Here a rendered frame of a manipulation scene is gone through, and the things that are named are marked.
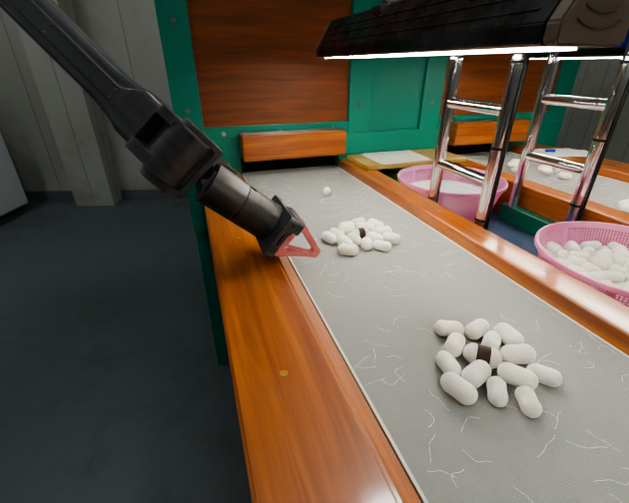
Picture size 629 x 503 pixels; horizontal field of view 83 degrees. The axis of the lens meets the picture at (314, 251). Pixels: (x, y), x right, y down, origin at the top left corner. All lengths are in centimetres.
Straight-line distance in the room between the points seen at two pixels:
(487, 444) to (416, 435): 6
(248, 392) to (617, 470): 31
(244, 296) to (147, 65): 282
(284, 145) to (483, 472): 87
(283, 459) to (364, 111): 101
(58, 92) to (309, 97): 243
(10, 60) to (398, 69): 298
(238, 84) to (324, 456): 92
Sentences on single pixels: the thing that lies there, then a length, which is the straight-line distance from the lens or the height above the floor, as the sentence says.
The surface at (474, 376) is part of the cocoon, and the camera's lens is 40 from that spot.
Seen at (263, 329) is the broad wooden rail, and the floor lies 76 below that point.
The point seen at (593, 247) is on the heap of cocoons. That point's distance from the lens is 81.
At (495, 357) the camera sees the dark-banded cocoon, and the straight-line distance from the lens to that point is 42.
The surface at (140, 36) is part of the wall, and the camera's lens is 320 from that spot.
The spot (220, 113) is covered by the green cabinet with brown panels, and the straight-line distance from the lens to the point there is 106.
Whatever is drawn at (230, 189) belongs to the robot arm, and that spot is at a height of 89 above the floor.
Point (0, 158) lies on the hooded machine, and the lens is 345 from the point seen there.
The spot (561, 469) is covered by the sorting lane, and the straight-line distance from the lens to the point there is 39.
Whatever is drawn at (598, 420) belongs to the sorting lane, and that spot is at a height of 74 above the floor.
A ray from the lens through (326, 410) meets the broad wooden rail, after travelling 33.
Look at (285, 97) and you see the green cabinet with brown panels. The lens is 108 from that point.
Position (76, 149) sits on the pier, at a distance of 333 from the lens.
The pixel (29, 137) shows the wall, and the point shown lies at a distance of 370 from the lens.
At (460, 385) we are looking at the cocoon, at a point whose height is 76.
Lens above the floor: 103
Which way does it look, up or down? 28 degrees down
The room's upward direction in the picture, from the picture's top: straight up
